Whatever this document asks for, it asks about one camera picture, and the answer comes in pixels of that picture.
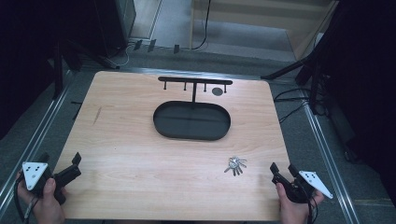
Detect left hand-held gripper cable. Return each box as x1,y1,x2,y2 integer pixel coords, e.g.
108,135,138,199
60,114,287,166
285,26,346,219
12,178,40,224

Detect black key rack with tray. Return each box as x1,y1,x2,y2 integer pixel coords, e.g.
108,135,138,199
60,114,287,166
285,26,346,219
152,76,234,142

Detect right hand-held gripper cable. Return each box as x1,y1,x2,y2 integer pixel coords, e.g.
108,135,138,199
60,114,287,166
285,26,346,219
305,195,319,224

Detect silver bunch of keys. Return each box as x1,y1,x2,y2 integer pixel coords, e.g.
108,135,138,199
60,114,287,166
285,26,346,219
223,155,248,177

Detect person's left hand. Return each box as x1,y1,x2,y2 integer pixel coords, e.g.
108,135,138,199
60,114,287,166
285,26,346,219
16,176,68,224

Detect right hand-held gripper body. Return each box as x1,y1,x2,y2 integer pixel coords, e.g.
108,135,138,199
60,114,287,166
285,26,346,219
271,169,334,205

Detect hand-held gripper cable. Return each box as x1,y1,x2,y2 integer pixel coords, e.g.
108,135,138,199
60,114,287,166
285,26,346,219
305,195,319,224
12,178,40,224

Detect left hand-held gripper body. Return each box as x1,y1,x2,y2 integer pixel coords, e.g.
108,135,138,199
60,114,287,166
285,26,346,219
21,161,83,206

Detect white floor cable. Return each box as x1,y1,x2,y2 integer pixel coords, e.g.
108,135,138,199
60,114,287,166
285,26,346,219
115,45,131,68

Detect black cabinet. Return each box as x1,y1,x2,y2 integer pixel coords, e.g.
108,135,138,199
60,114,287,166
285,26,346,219
92,0,137,58

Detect black hanging cable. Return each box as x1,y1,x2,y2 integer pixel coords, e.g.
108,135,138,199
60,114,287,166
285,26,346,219
191,0,212,51

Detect black floor cables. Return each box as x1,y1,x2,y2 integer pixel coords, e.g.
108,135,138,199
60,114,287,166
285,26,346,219
273,88,313,124

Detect person's right hand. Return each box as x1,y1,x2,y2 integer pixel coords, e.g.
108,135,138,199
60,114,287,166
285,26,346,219
275,182,325,224

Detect aluminium floor rail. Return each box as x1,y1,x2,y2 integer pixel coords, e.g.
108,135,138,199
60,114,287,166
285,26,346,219
301,101,361,224
0,81,73,217

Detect black metal stand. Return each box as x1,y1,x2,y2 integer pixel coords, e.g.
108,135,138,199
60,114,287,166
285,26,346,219
261,46,331,116
51,38,121,101

